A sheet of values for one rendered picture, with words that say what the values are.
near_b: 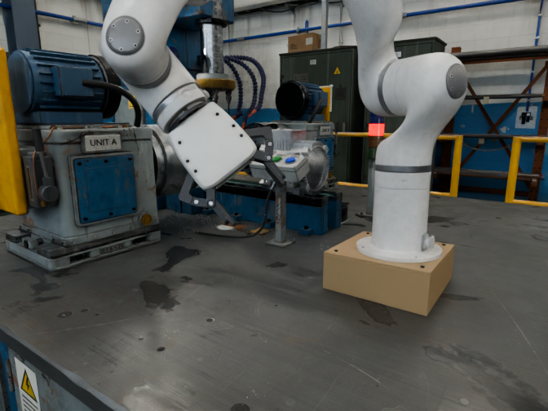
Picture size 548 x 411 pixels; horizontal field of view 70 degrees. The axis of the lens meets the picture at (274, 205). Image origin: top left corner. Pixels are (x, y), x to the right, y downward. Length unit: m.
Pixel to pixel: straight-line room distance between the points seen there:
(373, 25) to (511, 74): 5.43
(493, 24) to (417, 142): 5.51
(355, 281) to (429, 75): 0.45
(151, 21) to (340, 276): 0.63
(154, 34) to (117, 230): 0.78
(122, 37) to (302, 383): 0.53
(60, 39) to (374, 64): 6.46
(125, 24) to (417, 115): 0.55
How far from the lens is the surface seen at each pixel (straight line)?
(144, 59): 0.53
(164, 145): 1.31
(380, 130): 1.57
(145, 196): 1.25
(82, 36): 7.30
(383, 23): 0.84
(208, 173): 0.56
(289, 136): 1.37
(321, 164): 1.45
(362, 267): 0.88
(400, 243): 0.89
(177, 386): 0.65
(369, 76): 0.91
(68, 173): 1.13
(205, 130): 0.57
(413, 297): 0.86
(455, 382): 0.70
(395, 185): 0.87
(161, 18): 0.54
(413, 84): 0.84
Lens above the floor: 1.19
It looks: 13 degrees down
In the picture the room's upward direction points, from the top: straight up
